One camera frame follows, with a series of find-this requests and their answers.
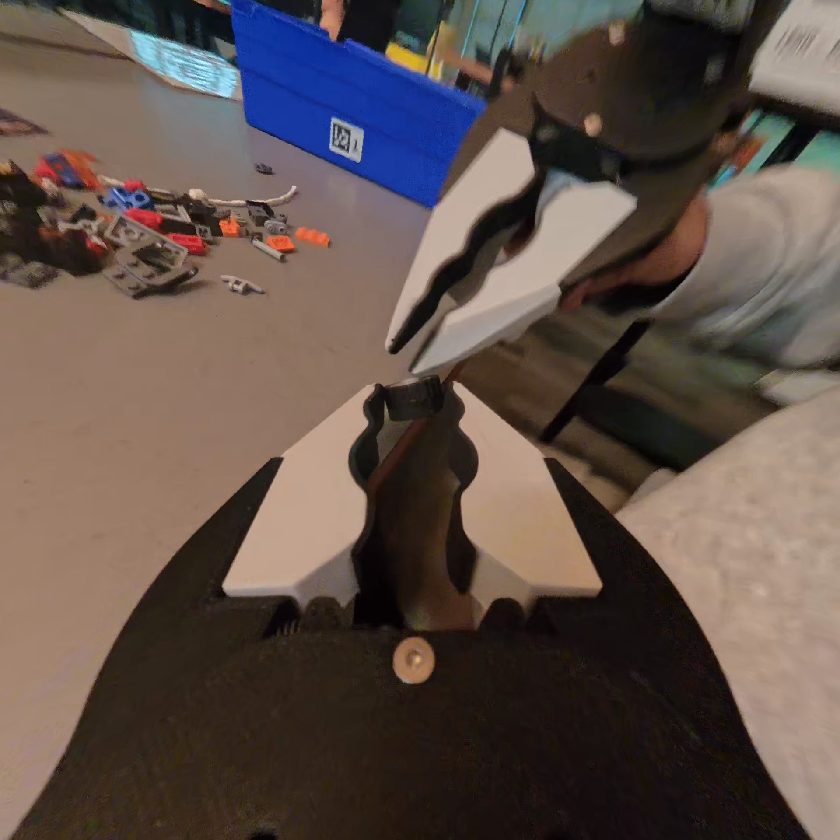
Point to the black lego tyre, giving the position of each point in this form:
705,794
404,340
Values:
410,400

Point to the person's grey clothing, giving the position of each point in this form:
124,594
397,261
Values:
754,590

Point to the person's right hand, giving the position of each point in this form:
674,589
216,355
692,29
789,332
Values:
663,256

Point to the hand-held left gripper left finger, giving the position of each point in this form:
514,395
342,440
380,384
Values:
295,525

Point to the blue plastic storage bin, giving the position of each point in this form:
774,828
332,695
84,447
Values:
315,85

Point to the person's right forearm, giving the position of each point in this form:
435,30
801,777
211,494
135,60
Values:
754,262

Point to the pile of lego pieces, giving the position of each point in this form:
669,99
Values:
131,229

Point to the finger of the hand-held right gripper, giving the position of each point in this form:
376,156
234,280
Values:
558,262
459,216

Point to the black metal leg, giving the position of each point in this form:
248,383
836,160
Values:
597,380

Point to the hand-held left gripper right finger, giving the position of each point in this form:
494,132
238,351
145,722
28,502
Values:
525,525

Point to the paper booklet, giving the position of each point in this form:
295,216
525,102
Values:
177,65

